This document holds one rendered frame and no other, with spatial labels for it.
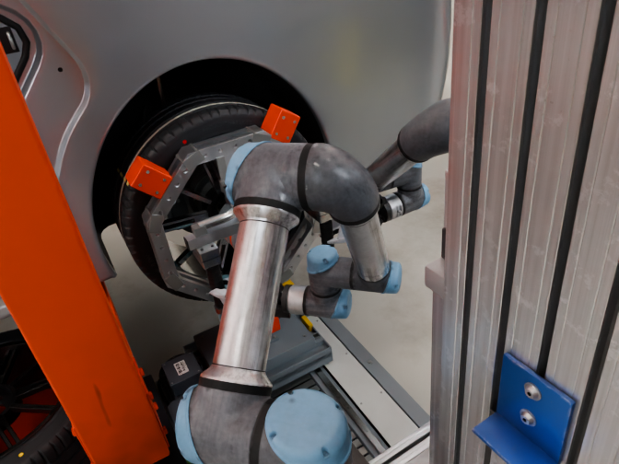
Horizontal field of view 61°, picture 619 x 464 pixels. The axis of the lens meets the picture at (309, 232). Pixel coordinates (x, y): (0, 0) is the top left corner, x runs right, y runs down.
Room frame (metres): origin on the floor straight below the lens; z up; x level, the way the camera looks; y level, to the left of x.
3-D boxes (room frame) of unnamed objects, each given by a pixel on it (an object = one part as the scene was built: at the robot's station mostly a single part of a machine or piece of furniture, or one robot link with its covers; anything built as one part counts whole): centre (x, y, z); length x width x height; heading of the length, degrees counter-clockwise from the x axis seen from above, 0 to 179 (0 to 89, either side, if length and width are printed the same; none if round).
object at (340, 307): (1.00, -0.02, 0.81); 0.11 x 0.08 x 0.09; 70
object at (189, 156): (1.39, 0.21, 0.85); 0.54 x 0.07 x 0.54; 115
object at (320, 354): (1.54, 0.28, 0.13); 0.50 x 0.36 x 0.10; 115
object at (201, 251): (1.13, 0.27, 0.93); 0.09 x 0.05 x 0.05; 25
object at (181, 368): (1.21, 0.46, 0.26); 0.42 x 0.18 x 0.35; 25
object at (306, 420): (0.48, 0.05, 0.98); 0.13 x 0.12 x 0.14; 69
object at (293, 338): (1.54, 0.28, 0.32); 0.40 x 0.30 x 0.28; 115
